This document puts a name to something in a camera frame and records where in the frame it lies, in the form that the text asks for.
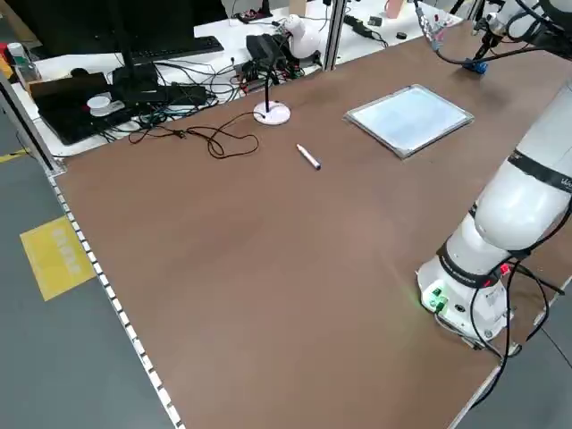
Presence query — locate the aluminium frame post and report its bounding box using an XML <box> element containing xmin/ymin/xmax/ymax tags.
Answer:
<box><xmin>322</xmin><ymin>0</ymin><xmax>349</xmax><ymax>72</ymax></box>

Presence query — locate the white marker dark cap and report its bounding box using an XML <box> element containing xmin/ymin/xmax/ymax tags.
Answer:
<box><xmin>295</xmin><ymin>143</ymin><xmax>324</xmax><ymax>172</ymax></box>

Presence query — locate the yellow floor sign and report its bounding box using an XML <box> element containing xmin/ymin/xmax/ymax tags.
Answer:
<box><xmin>19</xmin><ymin>215</ymin><xmax>97</xmax><ymax>303</ymax></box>

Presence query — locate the silver framed whiteboard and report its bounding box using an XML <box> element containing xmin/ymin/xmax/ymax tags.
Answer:
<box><xmin>342</xmin><ymin>82</ymin><xmax>475</xmax><ymax>161</ymax></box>

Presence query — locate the white round device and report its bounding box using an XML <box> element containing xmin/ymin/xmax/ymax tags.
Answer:
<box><xmin>86</xmin><ymin>94</ymin><xmax>113</xmax><ymax>113</ymax></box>

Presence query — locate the black laptop case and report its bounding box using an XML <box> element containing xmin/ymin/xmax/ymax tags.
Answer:
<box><xmin>29</xmin><ymin>71</ymin><xmax>133</xmax><ymax>147</ymax></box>

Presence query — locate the black power box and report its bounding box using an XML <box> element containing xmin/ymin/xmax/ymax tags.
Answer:
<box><xmin>246</xmin><ymin>33</ymin><xmax>287</xmax><ymax>71</ymax></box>

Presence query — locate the black monitor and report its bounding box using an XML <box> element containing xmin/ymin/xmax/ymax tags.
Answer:
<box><xmin>24</xmin><ymin>0</ymin><xmax>197</xmax><ymax>90</ymax></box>

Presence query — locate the clear bottle white cap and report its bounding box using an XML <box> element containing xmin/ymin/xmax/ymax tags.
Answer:
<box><xmin>7</xmin><ymin>42</ymin><xmax>38</xmax><ymax>86</ymax></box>

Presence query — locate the black keyboard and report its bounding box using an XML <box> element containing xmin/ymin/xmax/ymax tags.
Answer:
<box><xmin>129</xmin><ymin>35</ymin><xmax>225</xmax><ymax>63</ymax></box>

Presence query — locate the white desk lamp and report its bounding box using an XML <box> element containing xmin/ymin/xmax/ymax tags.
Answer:
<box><xmin>252</xmin><ymin>13</ymin><xmax>324</xmax><ymax>127</ymax></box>

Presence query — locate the translucent pen cup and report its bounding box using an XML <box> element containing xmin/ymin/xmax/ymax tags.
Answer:
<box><xmin>424</xmin><ymin>12</ymin><xmax>450</xmax><ymax>51</ymax></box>

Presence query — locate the black lamp cable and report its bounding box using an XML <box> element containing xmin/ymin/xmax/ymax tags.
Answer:
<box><xmin>128</xmin><ymin>111</ymin><xmax>269</xmax><ymax>158</ymax></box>

